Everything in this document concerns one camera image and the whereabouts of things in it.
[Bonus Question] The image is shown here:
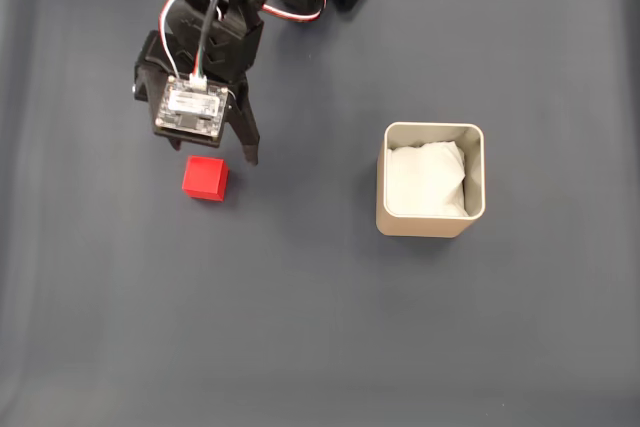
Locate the red cube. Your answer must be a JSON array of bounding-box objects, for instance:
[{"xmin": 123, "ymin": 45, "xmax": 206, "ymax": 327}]
[{"xmin": 180, "ymin": 154, "xmax": 231, "ymax": 202}]

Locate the beige square box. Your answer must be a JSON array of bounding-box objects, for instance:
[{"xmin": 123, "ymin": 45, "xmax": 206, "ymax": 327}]
[{"xmin": 375, "ymin": 121, "xmax": 487, "ymax": 239}]

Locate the white crumpled tissue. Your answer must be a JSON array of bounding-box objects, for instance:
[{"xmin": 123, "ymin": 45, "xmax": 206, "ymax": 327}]
[{"xmin": 387, "ymin": 141, "xmax": 469, "ymax": 218}]

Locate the black camera cable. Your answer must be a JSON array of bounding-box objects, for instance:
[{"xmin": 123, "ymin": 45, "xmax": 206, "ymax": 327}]
[{"xmin": 192, "ymin": 0, "xmax": 241, "ymax": 91}]

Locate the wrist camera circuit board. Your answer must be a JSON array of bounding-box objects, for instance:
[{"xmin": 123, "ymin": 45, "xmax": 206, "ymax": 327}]
[{"xmin": 151, "ymin": 74, "xmax": 232, "ymax": 149}]

